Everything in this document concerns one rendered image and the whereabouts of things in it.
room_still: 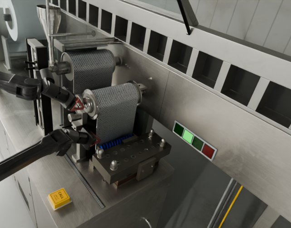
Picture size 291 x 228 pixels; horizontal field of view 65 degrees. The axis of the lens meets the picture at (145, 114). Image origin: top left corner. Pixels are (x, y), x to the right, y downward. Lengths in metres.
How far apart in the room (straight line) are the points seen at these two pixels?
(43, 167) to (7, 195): 1.14
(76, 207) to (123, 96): 0.55
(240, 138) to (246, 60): 0.30
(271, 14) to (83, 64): 2.00
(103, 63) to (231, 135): 0.74
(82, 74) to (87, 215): 0.67
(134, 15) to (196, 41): 0.41
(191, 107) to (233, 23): 1.82
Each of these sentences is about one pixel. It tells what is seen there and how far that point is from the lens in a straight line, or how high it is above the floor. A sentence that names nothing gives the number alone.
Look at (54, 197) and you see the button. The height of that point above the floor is 0.92.
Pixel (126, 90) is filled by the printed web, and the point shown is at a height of 1.30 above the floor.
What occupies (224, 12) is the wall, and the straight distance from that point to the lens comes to 2.79.
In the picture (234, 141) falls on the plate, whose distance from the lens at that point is 0.99.
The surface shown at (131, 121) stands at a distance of 1.25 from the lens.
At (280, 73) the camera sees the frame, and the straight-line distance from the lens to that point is 0.86.
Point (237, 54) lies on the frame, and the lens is 0.91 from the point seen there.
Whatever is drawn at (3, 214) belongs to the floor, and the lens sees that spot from 2.31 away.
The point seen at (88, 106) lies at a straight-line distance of 1.08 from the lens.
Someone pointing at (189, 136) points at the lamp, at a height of 1.19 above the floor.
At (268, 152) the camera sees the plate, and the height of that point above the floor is 1.34.
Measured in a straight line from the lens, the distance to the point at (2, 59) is 1.95.
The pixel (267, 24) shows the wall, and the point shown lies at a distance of 2.72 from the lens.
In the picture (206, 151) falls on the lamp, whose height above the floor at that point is 1.18.
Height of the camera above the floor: 1.83
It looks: 32 degrees down
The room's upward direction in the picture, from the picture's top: 11 degrees clockwise
